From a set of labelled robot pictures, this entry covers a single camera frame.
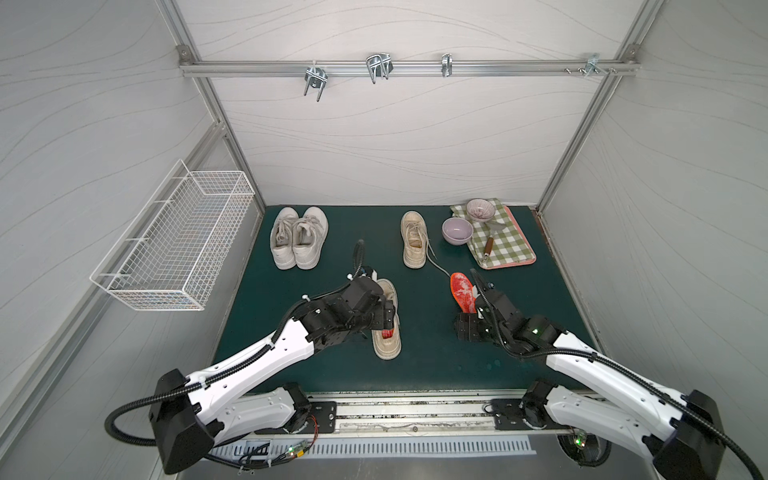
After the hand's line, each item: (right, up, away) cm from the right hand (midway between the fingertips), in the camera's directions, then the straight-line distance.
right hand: (465, 321), depth 80 cm
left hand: (-22, +4, -5) cm, 23 cm away
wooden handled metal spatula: (+19, +26, +31) cm, 45 cm away
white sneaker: (-59, +22, +22) cm, 66 cm away
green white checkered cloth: (+23, +19, +28) cm, 40 cm away
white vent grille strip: (-21, -27, -10) cm, 36 cm away
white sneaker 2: (-49, +24, +22) cm, 58 cm away
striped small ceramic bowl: (+16, +34, +38) cm, 53 cm away
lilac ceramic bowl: (+5, +25, +31) cm, 40 cm away
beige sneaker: (-21, -7, -1) cm, 22 cm away
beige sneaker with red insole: (-12, +22, +25) cm, 36 cm away
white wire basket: (-71, +20, -11) cm, 75 cm away
